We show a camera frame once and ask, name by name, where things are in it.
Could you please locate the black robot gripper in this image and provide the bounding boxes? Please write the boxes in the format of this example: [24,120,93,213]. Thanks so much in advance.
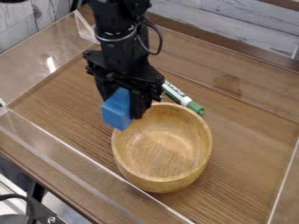
[83,26,165,119]

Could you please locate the green white marker pen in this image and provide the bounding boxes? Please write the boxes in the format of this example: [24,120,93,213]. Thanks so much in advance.
[163,80,205,116]

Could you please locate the black cable lower left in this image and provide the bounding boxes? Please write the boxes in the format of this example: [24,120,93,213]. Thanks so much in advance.
[0,193,36,224]

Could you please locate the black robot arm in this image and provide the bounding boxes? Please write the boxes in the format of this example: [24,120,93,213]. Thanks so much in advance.
[83,0,165,119]

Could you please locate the clear acrylic corner bracket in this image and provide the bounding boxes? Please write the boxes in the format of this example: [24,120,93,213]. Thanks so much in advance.
[74,10,99,45]

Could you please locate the blue rectangular block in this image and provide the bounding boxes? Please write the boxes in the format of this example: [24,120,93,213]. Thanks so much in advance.
[101,87,133,130]

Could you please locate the brown wooden bowl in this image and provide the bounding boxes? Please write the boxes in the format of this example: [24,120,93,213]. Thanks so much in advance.
[111,102,213,193]

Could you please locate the black metal table frame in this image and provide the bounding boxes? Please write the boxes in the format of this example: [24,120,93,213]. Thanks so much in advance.
[27,182,67,224]

